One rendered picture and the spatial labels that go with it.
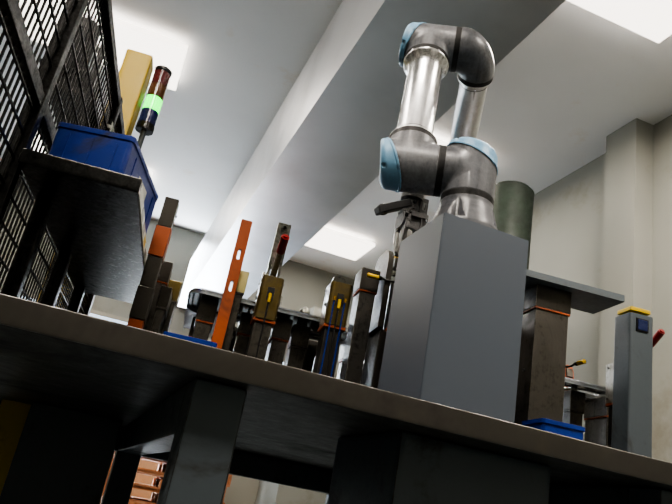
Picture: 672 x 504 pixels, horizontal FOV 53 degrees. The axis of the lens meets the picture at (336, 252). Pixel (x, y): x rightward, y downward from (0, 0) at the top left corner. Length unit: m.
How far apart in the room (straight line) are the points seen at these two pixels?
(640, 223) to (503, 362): 3.68
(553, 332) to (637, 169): 3.41
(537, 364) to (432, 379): 0.55
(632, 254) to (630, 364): 2.96
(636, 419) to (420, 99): 0.96
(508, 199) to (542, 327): 3.37
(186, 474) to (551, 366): 1.04
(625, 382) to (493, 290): 0.64
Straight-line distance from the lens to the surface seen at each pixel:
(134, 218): 1.45
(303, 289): 8.81
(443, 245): 1.32
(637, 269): 4.80
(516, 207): 5.07
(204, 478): 1.01
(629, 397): 1.88
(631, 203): 5.01
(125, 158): 1.46
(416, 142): 1.52
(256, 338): 1.72
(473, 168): 1.48
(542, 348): 1.77
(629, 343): 1.92
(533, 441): 1.18
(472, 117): 1.94
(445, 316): 1.28
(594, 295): 1.86
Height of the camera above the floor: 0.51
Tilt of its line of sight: 21 degrees up
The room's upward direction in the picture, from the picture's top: 11 degrees clockwise
